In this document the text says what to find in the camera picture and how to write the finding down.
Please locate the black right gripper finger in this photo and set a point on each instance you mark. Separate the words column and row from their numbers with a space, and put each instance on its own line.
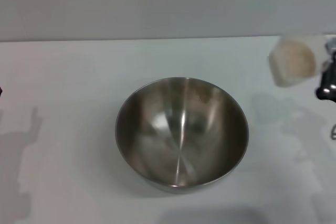
column 328, row 87

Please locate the clear plastic measuring cup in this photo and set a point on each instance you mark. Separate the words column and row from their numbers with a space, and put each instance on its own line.
column 291, row 61

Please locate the white rice grains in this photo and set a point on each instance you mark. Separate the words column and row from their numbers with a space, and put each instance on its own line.
column 296, row 58

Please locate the stainless steel mixing bowl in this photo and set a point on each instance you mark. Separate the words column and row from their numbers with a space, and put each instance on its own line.
column 181, row 134

